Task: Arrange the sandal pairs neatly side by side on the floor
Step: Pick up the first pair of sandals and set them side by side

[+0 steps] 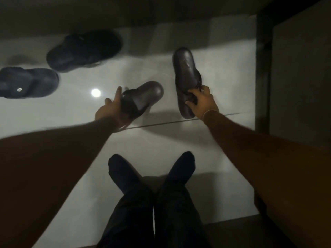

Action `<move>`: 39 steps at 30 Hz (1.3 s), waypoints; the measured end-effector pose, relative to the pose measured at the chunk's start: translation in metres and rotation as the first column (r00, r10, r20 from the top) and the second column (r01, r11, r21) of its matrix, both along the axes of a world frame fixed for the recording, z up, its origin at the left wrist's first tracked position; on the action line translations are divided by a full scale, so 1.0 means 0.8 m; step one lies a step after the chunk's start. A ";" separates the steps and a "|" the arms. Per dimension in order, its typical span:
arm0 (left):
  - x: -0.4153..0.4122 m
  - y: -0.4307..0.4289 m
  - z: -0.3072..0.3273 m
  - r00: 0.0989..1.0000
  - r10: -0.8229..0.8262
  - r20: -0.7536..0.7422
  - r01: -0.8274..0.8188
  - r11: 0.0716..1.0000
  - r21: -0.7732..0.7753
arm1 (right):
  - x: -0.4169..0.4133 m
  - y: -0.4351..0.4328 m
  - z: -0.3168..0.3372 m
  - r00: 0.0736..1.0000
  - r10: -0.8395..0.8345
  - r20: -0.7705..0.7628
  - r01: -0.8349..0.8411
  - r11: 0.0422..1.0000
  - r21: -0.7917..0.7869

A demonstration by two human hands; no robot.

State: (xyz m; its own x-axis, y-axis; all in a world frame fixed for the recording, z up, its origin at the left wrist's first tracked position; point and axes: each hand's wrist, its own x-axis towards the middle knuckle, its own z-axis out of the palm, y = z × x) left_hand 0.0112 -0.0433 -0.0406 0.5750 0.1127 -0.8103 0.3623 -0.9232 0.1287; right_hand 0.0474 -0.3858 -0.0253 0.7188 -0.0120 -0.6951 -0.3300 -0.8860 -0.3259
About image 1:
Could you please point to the black clog shoe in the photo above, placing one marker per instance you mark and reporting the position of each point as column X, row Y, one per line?
column 31, row 82
column 82, row 50

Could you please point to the person's right thumb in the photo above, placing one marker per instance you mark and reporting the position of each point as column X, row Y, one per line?
column 190, row 102

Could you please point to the person's right forearm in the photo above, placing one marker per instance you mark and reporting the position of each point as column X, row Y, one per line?
column 271, row 167

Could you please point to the person's right hand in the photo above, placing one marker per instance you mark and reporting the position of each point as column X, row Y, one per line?
column 205, row 103

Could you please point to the person's left hand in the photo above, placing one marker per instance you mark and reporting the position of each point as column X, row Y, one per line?
column 111, row 112

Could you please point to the dark trousers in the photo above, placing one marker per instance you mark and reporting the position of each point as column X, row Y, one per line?
column 168, row 216

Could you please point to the thin white wrist thread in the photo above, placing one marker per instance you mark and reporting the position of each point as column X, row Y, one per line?
column 206, row 114

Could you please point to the person's left fingers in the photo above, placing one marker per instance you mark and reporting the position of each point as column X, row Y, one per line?
column 118, row 95

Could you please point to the person's left forearm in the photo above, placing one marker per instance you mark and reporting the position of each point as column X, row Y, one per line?
column 51, row 165

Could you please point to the dark sock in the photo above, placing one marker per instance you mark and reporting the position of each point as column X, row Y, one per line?
column 121, row 170
column 182, row 165

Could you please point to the dark brown slipper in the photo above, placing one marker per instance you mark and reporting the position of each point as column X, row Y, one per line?
column 144, row 94
column 185, row 67

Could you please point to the dark wooden cabinet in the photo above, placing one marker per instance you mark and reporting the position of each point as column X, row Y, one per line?
column 300, row 69

